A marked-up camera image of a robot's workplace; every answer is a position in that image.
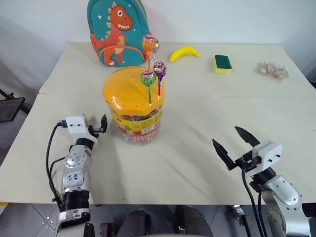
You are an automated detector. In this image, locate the yellow toy banana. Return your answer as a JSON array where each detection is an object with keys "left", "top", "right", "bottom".
[{"left": 169, "top": 46, "right": 201, "bottom": 63}]

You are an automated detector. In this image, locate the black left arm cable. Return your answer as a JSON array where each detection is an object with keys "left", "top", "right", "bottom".
[{"left": 45, "top": 119, "right": 68, "bottom": 211}]

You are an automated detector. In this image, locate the clear bag of beige nuts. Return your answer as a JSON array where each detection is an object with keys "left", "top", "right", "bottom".
[{"left": 257, "top": 61, "right": 289, "bottom": 79}]

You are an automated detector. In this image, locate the dark rounded shape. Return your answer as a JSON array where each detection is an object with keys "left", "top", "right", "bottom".
[{"left": 116, "top": 209, "right": 152, "bottom": 237}]

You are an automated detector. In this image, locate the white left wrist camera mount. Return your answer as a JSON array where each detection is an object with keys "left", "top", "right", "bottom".
[{"left": 65, "top": 115, "right": 97, "bottom": 144}]

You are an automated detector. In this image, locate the lollipop jar with orange lid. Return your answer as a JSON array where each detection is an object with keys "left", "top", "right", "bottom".
[{"left": 102, "top": 65, "right": 166, "bottom": 146}]

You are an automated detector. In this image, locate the orange wrapped lollipop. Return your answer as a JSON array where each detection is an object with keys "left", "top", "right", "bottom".
[{"left": 142, "top": 34, "right": 160, "bottom": 71}]

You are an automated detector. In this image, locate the purple wrapped lollipop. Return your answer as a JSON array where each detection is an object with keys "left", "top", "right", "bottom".
[{"left": 153, "top": 61, "right": 167, "bottom": 96}]

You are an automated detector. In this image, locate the teal dinosaur backpack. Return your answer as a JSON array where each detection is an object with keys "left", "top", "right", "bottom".
[{"left": 86, "top": 0, "right": 151, "bottom": 68}]

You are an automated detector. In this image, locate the yellow sponge with green pad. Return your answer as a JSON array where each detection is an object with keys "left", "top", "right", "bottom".
[{"left": 213, "top": 54, "right": 233, "bottom": 75}]

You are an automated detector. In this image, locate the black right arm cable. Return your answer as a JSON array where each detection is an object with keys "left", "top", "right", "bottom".
[{"left": 241, "top": 165, "right": 269, "bottom": 237}]

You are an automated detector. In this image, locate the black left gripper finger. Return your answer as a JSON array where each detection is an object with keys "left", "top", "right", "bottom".
[{"left": 99, "top": 114, "right": 109, "bottom": 134}]

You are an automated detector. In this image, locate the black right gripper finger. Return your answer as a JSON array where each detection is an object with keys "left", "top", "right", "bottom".
[
  {"left": 234, "top": 126, "right": 261, "bottom": 150},
  {"left": 212, "top": 138, "right": 236, "bottom": 171}
]

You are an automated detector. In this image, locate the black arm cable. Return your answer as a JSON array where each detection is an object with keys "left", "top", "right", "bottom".
[
  {"left": 45, "top": 119, "right": 68, "bottom": 211},
  {"left": 241, "top": 165, "right": 269, "bottom": 237}
]

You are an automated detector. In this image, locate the green wrapped lollipop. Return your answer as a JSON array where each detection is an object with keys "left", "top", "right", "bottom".
[{"left": 140, "top": 70, "right": 157, "bottom": 104}]

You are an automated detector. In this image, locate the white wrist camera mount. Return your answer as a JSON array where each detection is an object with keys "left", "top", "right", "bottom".
[
  {"left": 65, "top": 115, "right": 97, "bottom": 144},
  {"left": 251, "top": 139, "right": 283, "bottom": 172}
]

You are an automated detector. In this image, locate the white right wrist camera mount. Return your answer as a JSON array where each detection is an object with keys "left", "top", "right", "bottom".
[{"left": 251, "top": 139, "right": 283, "bottom": 172}]

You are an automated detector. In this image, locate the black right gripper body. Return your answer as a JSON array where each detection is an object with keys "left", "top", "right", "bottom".
[{"left": 234, "top": 149, "right": 263, "bottom": 173}]

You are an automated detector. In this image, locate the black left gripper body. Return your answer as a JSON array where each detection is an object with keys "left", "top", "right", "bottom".
[{"left": 87, "top": 124, "right": 103, "bottom": 139}]

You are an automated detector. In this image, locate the black metal stand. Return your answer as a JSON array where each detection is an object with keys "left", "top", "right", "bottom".
[{"left": 0, "top": 89, "right": 27, "bottom": 124}]

